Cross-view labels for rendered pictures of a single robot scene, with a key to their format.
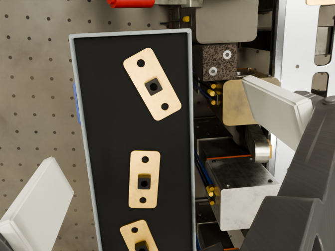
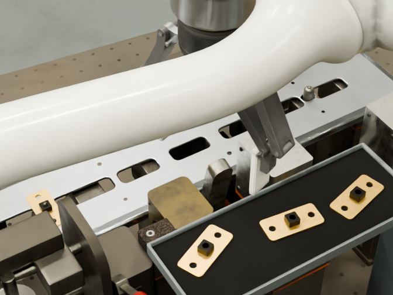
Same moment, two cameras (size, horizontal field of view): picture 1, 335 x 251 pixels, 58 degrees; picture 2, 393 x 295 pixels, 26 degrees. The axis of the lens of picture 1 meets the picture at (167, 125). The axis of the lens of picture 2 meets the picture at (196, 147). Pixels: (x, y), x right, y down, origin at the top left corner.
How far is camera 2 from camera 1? 0.84 m
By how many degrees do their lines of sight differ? 34
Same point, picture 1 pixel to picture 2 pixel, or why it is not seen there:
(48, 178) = (252, 177)
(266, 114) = not seen: hidden behind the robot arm
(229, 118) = (204, 209)
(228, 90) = (181, 222)
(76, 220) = not seen: outside the picture
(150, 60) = (186, 260)
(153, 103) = (220, 243)
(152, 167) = (275, 220)
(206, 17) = (127, 268)
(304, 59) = (115, 197)
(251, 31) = (119, 232)
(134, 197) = (312, 221)
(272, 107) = not seen: hidden behind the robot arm
